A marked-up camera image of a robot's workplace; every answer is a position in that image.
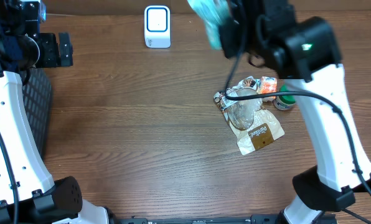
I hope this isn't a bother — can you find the teal packet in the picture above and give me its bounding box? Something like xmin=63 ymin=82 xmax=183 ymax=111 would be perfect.
xmin=187 ymin=0 xmax=230 ymax=50

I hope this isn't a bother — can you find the orange snack packet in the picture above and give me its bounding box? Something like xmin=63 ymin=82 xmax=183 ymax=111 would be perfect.
xmin=256 ymin=77 xmax=277 ymax=95

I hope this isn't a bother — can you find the green lid jar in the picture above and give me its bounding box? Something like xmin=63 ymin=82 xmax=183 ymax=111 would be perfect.
xmin=273 ymin=95 xmax=296 ymax=111

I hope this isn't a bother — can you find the beige snack pouch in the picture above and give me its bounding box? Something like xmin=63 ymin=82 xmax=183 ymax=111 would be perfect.
xmin=213 ymin=76 xmax=284 ymax=155

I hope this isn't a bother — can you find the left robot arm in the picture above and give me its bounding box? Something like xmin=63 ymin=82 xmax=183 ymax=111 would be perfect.
xmin=0 ymin=1 xmax=116 ymax=223

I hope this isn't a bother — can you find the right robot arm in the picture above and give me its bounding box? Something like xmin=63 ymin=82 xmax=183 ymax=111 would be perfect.
xmin=219 ymin=1 xmax=371 ymax=223

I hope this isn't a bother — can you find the white barcode scanner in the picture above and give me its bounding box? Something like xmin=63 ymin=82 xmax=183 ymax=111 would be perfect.
xmin=144 ymin=5 xmax=171 ymax=49

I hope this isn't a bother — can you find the grey plastic mesh basket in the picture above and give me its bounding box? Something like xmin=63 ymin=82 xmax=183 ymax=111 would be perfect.
xmin=20 ymin=68 xmax=53 ymax=157

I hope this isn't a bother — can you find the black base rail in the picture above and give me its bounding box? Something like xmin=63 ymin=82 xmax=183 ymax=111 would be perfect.
xmin=118 ymin=213 xmax=288 ymax=224

